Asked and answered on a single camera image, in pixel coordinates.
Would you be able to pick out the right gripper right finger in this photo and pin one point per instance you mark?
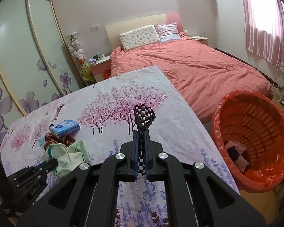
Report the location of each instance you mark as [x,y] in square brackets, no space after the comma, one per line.
[153,170]

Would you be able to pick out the pink nightstand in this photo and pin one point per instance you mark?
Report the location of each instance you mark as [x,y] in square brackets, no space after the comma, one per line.
[102,69]
[200,39]

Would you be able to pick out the pink trash in basket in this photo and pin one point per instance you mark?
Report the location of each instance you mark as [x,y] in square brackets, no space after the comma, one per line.
[235,150]

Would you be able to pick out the light green cloth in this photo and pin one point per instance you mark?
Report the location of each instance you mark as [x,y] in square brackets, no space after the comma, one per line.
[68,157]

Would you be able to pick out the left pink nightstand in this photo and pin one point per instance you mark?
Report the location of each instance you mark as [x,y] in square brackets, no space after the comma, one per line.
[102,69]

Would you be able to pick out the pink striped curtain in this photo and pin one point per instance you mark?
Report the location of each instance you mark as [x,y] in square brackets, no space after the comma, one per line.
[264,29]

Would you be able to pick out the bed with coral duvet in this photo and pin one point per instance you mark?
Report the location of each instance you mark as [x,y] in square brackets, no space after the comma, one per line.
[201,74]

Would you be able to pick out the floral glass wardrobe door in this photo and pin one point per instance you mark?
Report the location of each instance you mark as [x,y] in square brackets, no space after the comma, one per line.
[35,65]

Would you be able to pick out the black white checkered scrunchie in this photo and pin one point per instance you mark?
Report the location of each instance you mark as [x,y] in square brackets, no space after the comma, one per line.
[144,117]

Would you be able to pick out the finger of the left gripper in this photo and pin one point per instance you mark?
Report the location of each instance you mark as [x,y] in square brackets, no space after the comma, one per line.
[47,166]

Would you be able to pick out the floral cherry tree tablecloth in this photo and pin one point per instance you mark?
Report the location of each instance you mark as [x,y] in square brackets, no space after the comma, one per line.
[105,115]

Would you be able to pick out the striped pink pillow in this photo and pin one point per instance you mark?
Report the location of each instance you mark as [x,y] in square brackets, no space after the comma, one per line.
[167,32]

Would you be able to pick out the plush toy bouquet stack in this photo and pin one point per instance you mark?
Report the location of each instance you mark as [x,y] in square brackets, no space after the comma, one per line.
[80,60]

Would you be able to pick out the far pink nightstand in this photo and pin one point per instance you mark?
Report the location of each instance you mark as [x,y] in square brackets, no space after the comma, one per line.
[200,39]

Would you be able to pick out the blue Vinda tissue pack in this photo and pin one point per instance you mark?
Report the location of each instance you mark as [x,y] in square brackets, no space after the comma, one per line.
[64,128]

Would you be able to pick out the brown striped scrunchie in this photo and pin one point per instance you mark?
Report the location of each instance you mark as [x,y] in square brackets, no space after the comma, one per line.
[66,140]

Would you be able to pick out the red mesh trash basket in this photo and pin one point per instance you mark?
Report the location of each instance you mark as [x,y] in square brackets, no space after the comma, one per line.
[253,120]

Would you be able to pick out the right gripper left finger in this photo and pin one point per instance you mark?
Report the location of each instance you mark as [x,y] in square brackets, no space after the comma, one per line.
[129,170]

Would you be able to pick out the white floral pillow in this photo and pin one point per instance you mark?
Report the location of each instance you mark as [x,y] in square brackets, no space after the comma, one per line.
[139,37]

